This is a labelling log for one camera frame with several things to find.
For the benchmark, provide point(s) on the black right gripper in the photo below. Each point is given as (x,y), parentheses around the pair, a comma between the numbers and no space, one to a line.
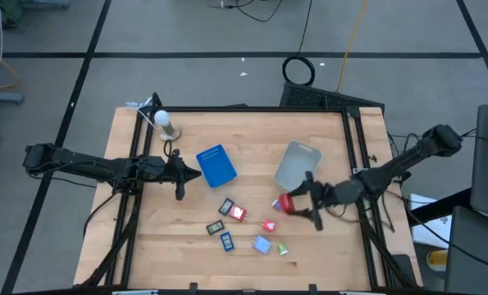
(342,192)

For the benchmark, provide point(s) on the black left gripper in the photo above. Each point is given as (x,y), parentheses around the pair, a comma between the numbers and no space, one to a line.
(161,169)

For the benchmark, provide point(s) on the red block plug adapter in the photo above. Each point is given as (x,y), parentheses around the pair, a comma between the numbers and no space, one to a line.
(285,203)

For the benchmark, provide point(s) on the purple cube plug adapter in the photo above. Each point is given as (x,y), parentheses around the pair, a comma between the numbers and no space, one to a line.
(276,204)

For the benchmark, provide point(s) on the pink cube plug adapter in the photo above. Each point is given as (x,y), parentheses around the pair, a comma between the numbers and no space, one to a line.
(269,225)

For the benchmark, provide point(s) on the navy framed mini display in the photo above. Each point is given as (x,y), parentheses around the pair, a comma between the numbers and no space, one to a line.
(226,207)

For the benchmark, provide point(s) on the green plug adapter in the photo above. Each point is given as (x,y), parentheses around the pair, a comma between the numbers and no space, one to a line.
(283,248)

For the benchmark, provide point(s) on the black framed mini display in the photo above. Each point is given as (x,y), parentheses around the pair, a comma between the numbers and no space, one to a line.
(215,227)

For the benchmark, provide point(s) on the blue framed mini display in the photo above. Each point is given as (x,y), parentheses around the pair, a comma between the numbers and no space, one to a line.
(227,241)

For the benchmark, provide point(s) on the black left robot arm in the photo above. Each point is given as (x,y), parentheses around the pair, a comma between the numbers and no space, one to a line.
(83,162)

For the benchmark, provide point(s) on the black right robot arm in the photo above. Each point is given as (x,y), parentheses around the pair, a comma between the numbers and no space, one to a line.
(407,157)

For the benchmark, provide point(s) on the blue slotted plastic basket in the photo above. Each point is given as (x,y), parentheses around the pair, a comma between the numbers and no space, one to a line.
(217,166)

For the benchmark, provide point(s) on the grey plastic bin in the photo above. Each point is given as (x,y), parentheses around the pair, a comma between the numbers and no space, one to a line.
(297,164)

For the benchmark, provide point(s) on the light blue plug adapter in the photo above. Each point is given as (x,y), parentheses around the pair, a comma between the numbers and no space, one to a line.
(262,245)

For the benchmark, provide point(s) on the white bulb on metal base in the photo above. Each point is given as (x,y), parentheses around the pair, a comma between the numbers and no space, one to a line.
(162,118)

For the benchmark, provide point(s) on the clear plastic wrap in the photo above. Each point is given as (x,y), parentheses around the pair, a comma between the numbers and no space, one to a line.
(139,104)

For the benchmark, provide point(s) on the black perforated panel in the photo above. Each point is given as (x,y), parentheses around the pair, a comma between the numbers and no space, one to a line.
(309,97)

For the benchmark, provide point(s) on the white paper sheet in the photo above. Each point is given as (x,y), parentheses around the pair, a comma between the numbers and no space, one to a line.
(428,233)

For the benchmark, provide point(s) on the black diagonal strut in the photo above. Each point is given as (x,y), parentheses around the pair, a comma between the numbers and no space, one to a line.
(436,207)

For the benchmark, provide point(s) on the yellow container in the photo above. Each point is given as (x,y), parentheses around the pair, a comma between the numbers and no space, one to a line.
(437,259)

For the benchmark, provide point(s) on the grey cabinet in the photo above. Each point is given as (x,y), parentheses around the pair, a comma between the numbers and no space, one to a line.
(477,254)

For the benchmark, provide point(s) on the blue-grey stand foot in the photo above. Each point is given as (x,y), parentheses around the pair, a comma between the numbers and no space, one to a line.
(1,97)
(46,4)

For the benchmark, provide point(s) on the green bag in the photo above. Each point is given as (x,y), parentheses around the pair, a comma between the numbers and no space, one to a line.
(1,12)

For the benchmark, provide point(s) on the black aluminium table frame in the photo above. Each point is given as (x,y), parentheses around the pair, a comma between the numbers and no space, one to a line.
(247,109)

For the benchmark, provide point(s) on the black frame bracket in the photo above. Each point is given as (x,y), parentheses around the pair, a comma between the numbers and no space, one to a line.
(312,289)
(193,288)

